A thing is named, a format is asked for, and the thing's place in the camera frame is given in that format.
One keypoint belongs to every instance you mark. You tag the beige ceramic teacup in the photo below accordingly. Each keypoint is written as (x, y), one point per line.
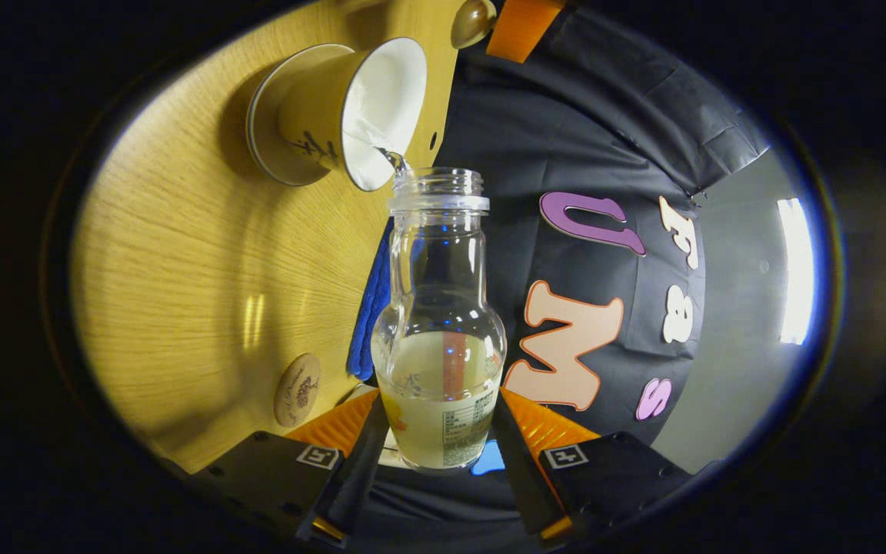
(381, 100)

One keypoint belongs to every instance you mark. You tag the beige teacup lid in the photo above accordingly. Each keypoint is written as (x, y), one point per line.
(472, 23)

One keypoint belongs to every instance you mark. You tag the clear glass water bottle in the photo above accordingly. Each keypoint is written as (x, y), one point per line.
(439, 362)

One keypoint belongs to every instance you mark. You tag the blue towel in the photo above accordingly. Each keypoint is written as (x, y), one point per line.
(372, 308)

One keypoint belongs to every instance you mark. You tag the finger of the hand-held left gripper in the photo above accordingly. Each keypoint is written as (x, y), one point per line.
(524, 27)

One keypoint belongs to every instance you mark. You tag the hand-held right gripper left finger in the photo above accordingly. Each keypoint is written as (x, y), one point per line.
(354, 477)

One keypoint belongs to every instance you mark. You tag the round cork coaster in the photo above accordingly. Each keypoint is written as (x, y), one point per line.
(297, 388)

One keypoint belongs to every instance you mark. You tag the black backdrop cloth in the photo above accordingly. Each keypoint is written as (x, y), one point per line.
(566, 131)

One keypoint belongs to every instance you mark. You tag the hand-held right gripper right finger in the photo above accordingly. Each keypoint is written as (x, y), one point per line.
(524, 477)

